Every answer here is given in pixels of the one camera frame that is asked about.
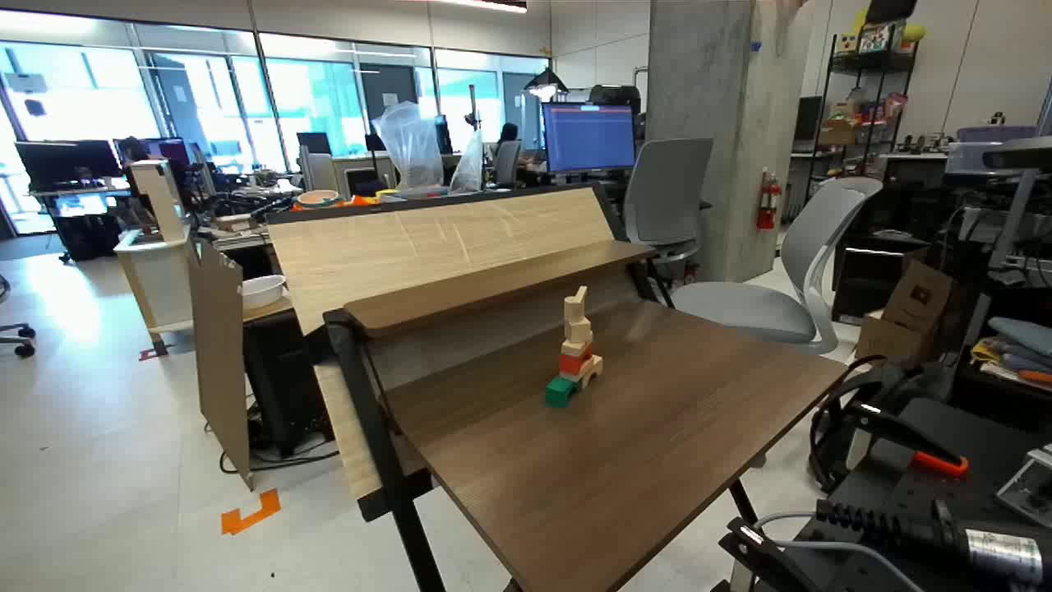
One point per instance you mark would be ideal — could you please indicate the tall notched natural wood block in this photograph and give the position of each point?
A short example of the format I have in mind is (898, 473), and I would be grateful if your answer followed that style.
(577, 299)

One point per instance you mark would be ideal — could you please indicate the red wooden block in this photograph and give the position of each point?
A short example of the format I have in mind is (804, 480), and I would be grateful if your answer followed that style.
(568, 364)

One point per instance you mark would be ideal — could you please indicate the natural wood arch block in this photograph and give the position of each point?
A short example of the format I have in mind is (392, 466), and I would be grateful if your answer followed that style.
(591, 368)

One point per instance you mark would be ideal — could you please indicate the green wooden block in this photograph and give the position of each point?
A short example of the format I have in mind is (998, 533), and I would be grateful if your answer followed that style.
(560, 392)

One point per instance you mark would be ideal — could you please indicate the computer monitor with blue screen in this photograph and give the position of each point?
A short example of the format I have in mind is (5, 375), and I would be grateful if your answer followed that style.
(590, 137)

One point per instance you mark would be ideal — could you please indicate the grey high-back office chair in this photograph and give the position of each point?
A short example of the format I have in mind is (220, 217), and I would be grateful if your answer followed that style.
(666, 192)

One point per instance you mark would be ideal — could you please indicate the clear plastic bag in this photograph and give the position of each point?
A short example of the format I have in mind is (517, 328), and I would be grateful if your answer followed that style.
(413, 144)

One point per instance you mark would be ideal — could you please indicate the black desk lamp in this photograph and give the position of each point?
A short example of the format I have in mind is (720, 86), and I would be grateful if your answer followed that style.
(544, 85)

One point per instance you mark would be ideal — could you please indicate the red fire extinguisher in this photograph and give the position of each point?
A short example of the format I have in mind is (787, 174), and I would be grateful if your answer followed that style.
(767, 204)

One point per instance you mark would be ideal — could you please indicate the standing light wood panel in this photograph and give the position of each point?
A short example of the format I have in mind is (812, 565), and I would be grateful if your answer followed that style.
(219, 364)

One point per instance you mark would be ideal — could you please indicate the black cabinet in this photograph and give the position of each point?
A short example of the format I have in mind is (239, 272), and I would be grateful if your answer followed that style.
(875, 240)

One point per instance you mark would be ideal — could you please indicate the white lectern cabinet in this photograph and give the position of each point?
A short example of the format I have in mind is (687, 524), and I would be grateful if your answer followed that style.
(155, 264)

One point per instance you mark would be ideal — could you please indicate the small brown cardboard box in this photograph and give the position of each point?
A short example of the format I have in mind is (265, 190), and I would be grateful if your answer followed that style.
(918, 299)

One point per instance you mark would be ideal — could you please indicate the black storage shelf with items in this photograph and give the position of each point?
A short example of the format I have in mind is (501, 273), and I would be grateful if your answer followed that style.
(872, 101)

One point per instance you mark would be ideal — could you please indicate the black computer monitor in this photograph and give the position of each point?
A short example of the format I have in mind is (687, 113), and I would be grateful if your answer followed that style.
(67, 161)

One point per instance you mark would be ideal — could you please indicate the black perforated work table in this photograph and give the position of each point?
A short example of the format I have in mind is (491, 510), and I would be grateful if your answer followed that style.
(973, 473)

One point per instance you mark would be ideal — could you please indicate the wooden desk with black frame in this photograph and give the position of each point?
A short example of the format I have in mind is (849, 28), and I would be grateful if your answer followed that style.
(612, 463)

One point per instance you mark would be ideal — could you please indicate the white frame grey seat chair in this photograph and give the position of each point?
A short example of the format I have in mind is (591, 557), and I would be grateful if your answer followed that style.
(767, 296)

